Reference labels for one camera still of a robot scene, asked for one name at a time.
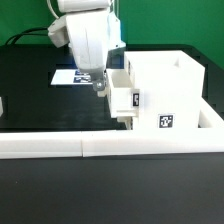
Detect black cables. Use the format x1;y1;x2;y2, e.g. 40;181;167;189
4;27;50;47

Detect white side barrier rail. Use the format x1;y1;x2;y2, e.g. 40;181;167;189
199;99;224;128

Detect white front barrier rail left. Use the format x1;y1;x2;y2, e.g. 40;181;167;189
0;132;83;159

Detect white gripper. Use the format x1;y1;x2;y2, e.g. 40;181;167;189
66;9;109;91

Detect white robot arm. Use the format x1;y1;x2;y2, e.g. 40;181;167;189
46;0;126;91

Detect white front barrier rail right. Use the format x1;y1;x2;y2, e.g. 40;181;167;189
82;128;224;157

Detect white marker tag sheet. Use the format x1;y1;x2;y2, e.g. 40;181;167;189
51;69;92;85

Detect white drawer cabinet box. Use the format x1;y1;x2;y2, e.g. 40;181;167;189
124;50;205;130

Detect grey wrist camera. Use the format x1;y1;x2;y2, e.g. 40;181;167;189
48;16;69;48

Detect white drawer with knob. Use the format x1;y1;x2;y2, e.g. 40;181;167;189
117;117;133;130

